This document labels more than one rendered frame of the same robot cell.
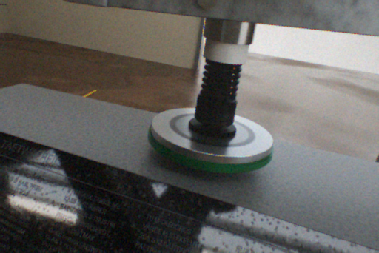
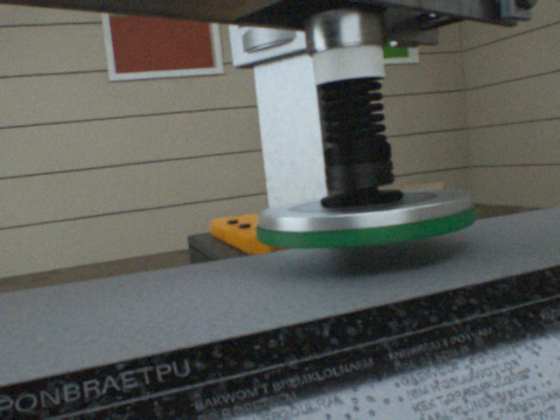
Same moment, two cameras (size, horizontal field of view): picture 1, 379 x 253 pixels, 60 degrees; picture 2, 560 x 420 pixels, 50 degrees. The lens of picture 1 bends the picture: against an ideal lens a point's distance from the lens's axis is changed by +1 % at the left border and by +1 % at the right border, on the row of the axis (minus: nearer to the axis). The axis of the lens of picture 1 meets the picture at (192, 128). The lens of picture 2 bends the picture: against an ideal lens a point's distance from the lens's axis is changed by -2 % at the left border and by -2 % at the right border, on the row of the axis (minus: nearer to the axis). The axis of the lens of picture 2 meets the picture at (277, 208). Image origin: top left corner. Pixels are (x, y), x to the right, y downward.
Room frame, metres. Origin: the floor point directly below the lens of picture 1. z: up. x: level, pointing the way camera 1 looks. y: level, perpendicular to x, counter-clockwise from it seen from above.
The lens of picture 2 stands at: (1.01, -0.43, 0.94)
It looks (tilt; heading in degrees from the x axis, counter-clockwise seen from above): 5 degrees down; 148
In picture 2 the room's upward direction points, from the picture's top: 6 degrees counter-clockwise
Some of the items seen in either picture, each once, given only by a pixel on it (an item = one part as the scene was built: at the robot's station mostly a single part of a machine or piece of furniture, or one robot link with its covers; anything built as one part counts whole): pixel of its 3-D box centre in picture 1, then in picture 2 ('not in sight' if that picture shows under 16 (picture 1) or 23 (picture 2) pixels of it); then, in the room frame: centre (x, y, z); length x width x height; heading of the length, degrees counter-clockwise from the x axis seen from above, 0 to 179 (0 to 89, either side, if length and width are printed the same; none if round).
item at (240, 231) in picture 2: not in sight; (324, 220); (-0.18, 0.44, 0.76); 0.49 x 0.49 x 0.05; 75
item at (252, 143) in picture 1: (212, 131); (362, 207); (0.54, -0.03, 0.87); 0.21 x 0.21 x 0.01
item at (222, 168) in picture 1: (211, 133); (362, 211); (0.54, -0.03, 0.87); 0.22 x 0.22 x 0.04
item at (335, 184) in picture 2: (214, 116); (360, 180); (0.54, -0.03, 0.90); 0.07 x 0.07 x 0.01
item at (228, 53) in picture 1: (226, 48); (348, 64); (0.54, -0.03, 1.02); 0.07 x 0.07 x 0.04
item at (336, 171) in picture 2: (215, 110); (358, 168); (0.54, -0.03, 0.91); 0.07 x 0.07 x 0.01
